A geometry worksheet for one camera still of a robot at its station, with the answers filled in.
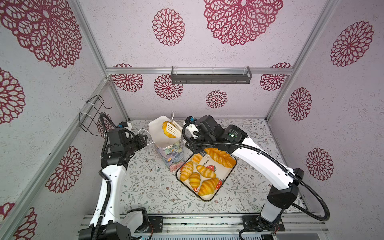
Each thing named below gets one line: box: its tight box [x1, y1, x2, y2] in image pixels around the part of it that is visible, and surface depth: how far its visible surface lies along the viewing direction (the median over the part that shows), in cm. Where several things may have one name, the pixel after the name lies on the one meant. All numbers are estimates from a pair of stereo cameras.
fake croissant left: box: [180, 161, 194, 181], surface depth 89 cm
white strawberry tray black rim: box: [175, 152, 237, 202], surface depth 89 cm
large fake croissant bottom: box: [198, 177, 219, 196], surface depth 83 cm
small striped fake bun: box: [189, 172, 201, 188], surface depth 87 cm
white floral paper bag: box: [148, 115, 186, 172], surface depth 85 cm
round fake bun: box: [162, 120, 176, 139], surface depth 73 cm
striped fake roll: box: [196, 164, 217, 178], surface depth 91 cm
